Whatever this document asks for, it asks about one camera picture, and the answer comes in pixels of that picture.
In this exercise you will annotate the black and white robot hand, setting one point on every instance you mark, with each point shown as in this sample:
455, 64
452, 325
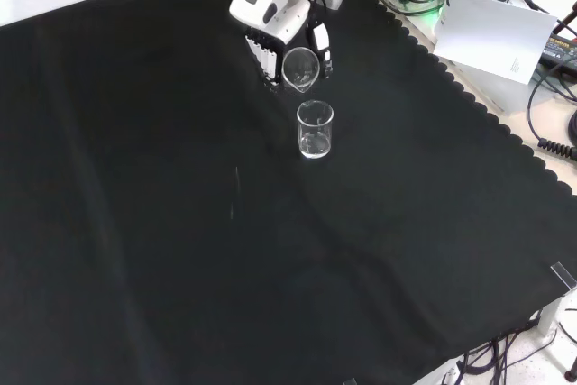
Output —
275, 15

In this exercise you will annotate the grey tape strip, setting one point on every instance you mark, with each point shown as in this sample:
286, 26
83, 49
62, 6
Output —
563, 275

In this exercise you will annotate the pale board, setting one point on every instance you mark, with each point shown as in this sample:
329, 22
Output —
493, 40

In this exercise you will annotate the clear glass beaker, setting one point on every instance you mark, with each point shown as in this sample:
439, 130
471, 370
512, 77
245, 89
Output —
299, 70
315, 130

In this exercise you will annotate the black cloth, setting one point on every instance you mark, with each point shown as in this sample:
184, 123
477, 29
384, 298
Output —
252, 204

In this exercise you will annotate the black power adapter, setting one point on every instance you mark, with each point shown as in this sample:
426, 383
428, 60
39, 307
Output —
561, 49

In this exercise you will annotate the glass rod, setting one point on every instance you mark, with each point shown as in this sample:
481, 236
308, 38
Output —
234, 193

